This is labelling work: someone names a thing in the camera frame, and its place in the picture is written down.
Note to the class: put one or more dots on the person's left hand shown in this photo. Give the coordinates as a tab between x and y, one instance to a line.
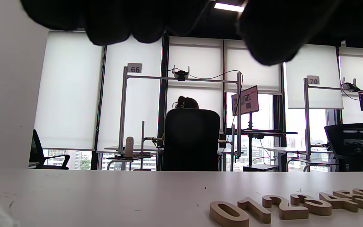
115	19

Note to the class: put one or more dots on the oval wooden number block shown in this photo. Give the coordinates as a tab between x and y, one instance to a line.
214	214

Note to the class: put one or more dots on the straight wooden number block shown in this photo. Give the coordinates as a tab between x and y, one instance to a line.
257	212

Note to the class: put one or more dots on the curved wooden number block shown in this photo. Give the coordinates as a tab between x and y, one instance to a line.
291	212

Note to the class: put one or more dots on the double-curve wooden number block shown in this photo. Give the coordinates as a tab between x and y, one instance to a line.
318	208

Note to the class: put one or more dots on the angular wooden number block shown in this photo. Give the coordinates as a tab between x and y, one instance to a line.
345	205

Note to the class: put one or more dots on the white sign plate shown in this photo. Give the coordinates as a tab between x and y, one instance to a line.
313	80
135	68

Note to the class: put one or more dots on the ceiling light strip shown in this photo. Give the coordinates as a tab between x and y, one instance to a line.
228	7

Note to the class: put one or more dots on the cream cylindrical bottle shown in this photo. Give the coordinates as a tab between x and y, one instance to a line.
129	148

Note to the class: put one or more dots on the black high-back office chair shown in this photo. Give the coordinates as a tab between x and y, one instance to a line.
191	138

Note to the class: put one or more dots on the black chair with chrome base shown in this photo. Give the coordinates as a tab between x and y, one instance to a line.
36	151

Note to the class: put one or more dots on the black desk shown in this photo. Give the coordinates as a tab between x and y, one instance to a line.
257	132

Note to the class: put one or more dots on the black mesh office chair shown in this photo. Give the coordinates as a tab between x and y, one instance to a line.
354	142

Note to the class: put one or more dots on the grey metal frame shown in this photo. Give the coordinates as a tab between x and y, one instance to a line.
123	110
307	126

